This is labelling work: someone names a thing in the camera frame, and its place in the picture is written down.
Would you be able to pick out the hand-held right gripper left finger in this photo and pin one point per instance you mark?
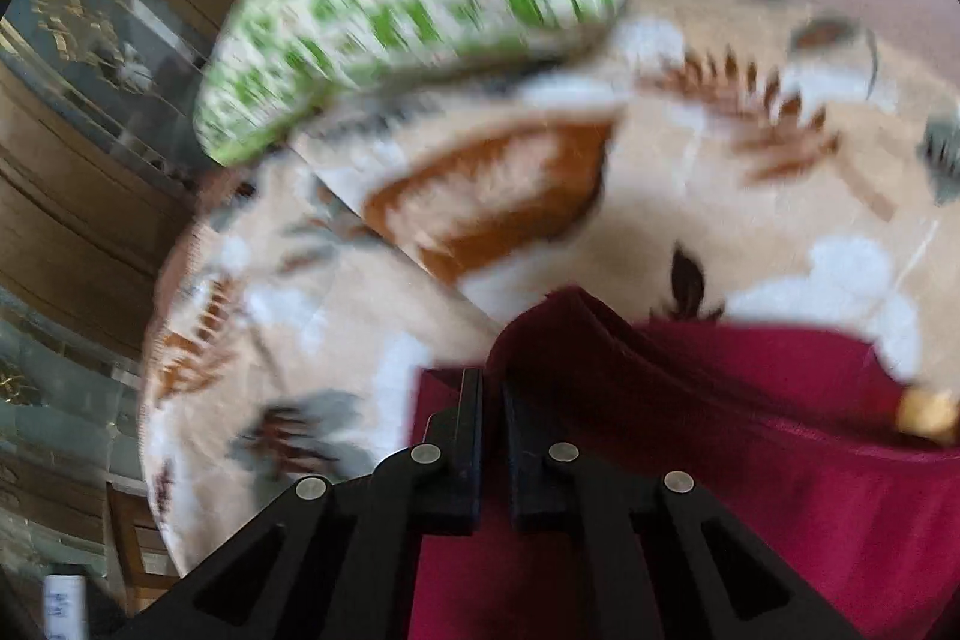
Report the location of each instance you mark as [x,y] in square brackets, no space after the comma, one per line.
[471,419]

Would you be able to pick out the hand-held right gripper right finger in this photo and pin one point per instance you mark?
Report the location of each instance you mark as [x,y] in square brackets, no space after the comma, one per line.
[519,441]

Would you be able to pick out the dark red garment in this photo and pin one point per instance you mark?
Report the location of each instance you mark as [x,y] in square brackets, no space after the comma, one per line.
[750,422]

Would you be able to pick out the leaf print fleece blanket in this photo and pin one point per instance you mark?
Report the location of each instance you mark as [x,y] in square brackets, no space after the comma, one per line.
[675,197]

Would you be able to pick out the white bottle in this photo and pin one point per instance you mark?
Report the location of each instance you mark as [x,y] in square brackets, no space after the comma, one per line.
[66,606]

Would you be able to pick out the wooden glass door cabinet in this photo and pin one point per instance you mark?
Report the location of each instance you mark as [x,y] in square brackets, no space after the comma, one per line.
[75,197]

